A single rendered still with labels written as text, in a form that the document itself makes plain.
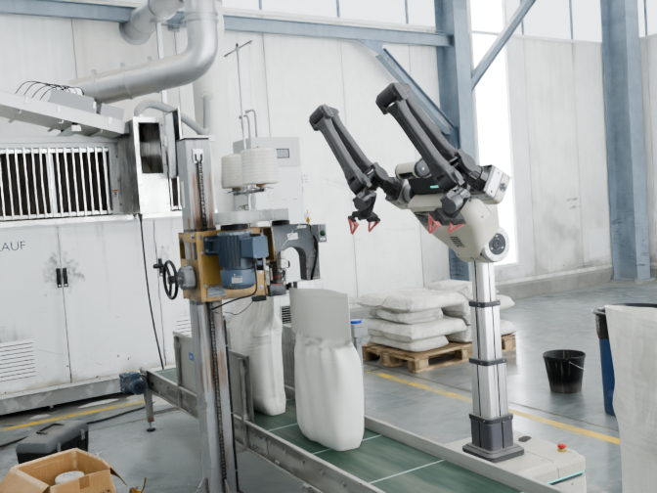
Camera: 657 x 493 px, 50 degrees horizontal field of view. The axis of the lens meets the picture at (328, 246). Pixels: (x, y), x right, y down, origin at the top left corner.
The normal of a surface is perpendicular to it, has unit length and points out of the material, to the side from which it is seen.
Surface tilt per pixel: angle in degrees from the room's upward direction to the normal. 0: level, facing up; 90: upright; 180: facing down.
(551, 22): 90
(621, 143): 90
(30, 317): 91
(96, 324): 90
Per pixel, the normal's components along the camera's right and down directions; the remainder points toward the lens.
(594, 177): 0.51, 0.01
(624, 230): -0.85, 0.09
